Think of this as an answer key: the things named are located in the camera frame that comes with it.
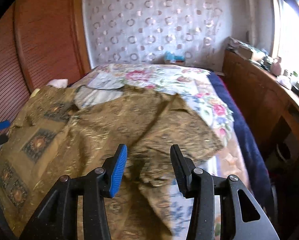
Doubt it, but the cardboard box on cabinet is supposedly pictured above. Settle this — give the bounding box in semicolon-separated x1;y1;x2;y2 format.
237;46;258;60

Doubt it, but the blue tissue box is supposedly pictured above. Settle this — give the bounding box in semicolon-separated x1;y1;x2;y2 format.
164;51;185;64

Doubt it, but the brown gold patterned scarf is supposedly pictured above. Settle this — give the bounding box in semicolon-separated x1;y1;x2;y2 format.
0;86;223;239

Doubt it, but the floral bed quilt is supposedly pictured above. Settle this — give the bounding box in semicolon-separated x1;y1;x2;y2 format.
71;64;249;239

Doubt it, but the circle-patterned sheer curtain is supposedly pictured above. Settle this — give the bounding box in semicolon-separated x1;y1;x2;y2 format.
82;0;231;69

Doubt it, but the yellow plush toy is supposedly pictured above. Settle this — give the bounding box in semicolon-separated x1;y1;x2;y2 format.
30;88;40;98

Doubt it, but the white pink pillow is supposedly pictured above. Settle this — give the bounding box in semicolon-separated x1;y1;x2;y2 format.
47;79;68;88

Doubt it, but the pink ceramic figurine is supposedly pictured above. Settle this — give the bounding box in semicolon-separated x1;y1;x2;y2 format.
270;56;282;76

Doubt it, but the navy blue blanket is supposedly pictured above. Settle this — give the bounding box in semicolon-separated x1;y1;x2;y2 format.
208;72;271;206

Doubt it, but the wooden side cabinet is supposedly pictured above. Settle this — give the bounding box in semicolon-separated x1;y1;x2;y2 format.
222;49;299;180

